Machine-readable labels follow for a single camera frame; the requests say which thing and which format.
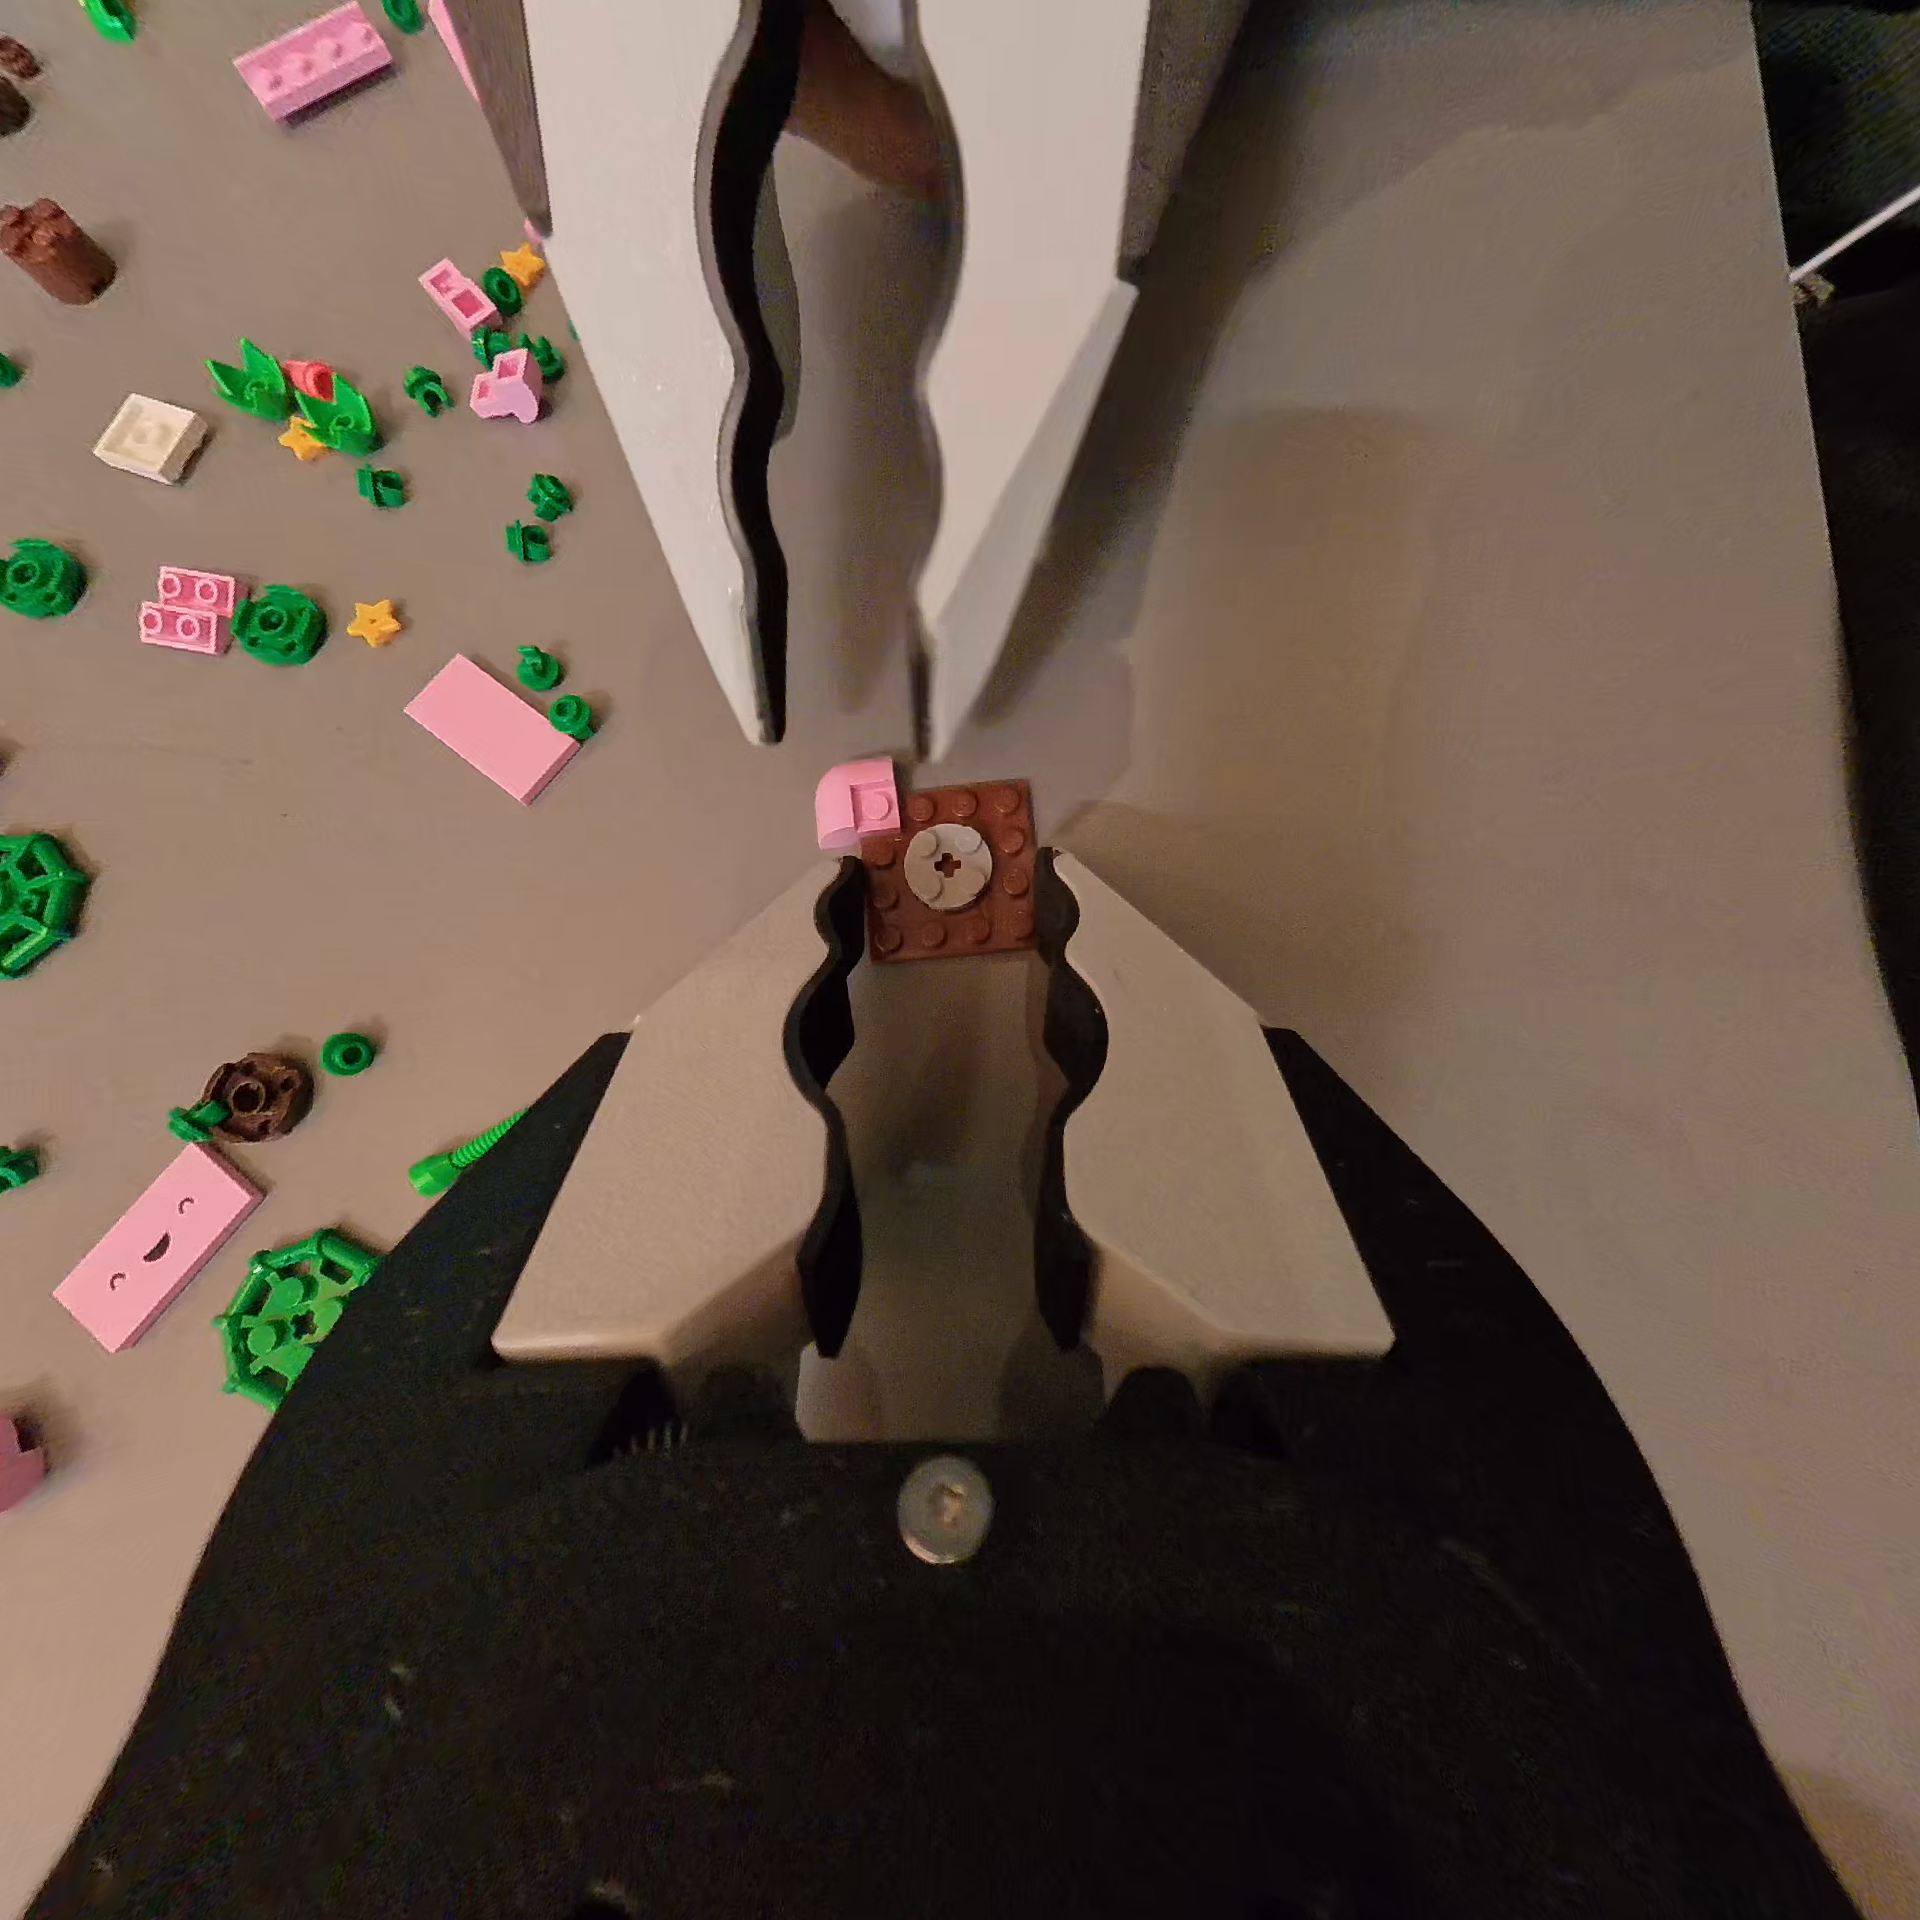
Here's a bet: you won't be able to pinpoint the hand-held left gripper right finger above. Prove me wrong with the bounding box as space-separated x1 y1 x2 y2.
1031 849 1397 1442

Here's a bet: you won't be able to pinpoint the green web piece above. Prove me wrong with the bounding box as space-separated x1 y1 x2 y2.
0 830 92 982
215 1230 385 1414

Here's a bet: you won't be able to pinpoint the brown square plate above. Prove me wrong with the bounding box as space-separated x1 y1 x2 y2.
866 780 1047 964

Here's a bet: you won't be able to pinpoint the scattered small green clips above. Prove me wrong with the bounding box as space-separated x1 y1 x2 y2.
356 264 602 745

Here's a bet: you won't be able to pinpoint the pink curved brick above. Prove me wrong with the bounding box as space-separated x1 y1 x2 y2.
814 755 903 856

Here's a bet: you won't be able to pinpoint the brown round plate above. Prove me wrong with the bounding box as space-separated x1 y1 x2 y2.
201 1054 317 1146

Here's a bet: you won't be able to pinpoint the large pink smooth tile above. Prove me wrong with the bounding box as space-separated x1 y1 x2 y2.
403 654 586 808

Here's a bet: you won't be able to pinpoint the white square tile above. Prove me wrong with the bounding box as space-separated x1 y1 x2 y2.
94 393 209 484

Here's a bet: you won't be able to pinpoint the brown round brick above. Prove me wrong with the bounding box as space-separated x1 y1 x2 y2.
0 200 118 306

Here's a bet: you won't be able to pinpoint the grey round tile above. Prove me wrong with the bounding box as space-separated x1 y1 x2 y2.
903 823 995 912

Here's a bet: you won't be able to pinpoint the white cable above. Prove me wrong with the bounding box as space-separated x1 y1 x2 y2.
1786 193 1920 310

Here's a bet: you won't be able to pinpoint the pink face tile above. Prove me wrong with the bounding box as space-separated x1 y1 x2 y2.
54 1147 267 1355

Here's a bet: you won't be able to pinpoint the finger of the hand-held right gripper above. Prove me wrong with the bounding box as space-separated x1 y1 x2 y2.
517 0 812 747
817 0 1164 760

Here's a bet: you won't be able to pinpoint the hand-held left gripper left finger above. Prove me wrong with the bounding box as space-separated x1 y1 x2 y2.
492 858 876 1442

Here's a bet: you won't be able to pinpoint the green stick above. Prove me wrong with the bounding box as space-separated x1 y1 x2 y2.
407 1106 531 1199

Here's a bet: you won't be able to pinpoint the pink studded plate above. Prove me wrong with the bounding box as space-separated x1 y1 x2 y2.
230 3 396 126

